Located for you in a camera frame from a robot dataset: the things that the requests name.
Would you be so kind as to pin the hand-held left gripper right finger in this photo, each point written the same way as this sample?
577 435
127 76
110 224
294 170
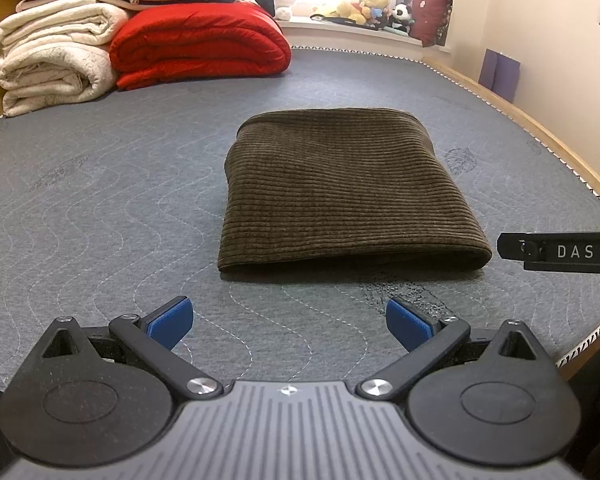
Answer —
407 324

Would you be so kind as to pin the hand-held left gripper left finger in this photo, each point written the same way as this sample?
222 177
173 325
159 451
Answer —
172 321

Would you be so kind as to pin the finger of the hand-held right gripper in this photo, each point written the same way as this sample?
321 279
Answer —
575 251

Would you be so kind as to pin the grey quilted bed mattress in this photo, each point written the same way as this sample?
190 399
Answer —
105 185

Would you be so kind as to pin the purple folded mat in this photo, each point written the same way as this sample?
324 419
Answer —
500 75

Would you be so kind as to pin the red patterned cushion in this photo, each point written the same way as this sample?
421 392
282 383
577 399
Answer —
432 15

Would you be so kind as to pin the red folded blanket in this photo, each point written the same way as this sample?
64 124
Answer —
200 45

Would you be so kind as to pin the cream fleece blanket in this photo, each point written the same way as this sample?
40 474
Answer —
50 60

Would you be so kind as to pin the white window sill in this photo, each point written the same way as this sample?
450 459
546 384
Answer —
360 37

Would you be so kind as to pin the panda plush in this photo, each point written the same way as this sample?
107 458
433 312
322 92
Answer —
402 16

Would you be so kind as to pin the yellow bear plush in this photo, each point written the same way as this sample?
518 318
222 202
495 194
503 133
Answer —
372 2

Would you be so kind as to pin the yellow plush toy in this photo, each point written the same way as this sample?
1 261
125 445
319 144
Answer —
337 11

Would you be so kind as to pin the white plush bear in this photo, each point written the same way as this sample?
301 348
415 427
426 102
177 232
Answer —
285 5

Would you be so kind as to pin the beige folded blanket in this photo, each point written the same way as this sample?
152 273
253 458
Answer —
55 3

